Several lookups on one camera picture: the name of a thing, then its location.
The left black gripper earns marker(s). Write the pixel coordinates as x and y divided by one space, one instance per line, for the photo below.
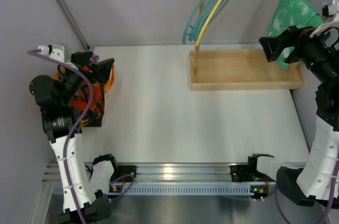
86 69

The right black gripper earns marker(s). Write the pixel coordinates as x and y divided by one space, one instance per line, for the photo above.
292 45

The purple trousers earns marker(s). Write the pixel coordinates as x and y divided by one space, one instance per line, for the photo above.
95 58

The orange camouflage trousers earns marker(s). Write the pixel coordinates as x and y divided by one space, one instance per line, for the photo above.
95 113

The green trousers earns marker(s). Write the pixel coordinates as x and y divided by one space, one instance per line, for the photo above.
299 13

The yellow hanger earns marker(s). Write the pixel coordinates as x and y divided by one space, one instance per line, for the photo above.
210 24

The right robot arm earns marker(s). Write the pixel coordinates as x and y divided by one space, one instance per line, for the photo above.
318 180

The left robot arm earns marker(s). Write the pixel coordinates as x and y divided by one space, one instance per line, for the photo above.
64 102

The wooden clothes rack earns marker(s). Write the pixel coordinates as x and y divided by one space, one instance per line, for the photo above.
241 69

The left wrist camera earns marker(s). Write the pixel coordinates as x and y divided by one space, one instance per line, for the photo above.
58 51

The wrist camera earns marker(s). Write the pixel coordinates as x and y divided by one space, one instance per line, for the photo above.
330 17
58 51

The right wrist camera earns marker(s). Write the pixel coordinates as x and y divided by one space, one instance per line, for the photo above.
330 17

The aluminium corner frame post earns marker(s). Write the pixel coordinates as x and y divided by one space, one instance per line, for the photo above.
72 23

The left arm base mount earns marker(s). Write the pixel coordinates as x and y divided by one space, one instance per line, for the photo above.
123 170

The aluminium mounting rail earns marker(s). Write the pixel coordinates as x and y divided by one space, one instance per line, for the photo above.
183 172

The grey slotted cable duct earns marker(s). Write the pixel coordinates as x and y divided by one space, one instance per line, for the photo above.
186 189

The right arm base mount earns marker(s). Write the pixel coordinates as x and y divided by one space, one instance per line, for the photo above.
244 173

